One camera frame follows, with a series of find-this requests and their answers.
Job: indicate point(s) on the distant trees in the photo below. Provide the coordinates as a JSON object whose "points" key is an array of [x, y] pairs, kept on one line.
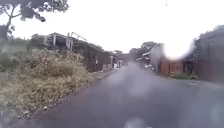
{"points": [[146, 46]]}

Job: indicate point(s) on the grey asphalt road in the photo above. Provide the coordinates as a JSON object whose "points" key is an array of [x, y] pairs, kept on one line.
{"points": [[133, 100]]}

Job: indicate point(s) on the red brick building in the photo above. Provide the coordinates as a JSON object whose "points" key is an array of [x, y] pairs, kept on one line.
{"points": [[170, 66]]}

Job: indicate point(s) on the overgrown bushy bank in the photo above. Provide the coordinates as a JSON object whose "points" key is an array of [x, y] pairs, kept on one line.
{"points": [[40, 80]]}

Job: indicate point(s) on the dark grey building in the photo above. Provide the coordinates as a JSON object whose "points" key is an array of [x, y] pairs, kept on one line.
{"points": [[210, 56]]}

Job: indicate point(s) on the tree with dark crown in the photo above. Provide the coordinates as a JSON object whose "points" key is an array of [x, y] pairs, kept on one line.
{"points": [[31, 6]]}

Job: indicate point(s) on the dark building with roof frame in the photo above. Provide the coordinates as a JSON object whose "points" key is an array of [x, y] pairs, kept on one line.
{"points": [[90, 56]]}

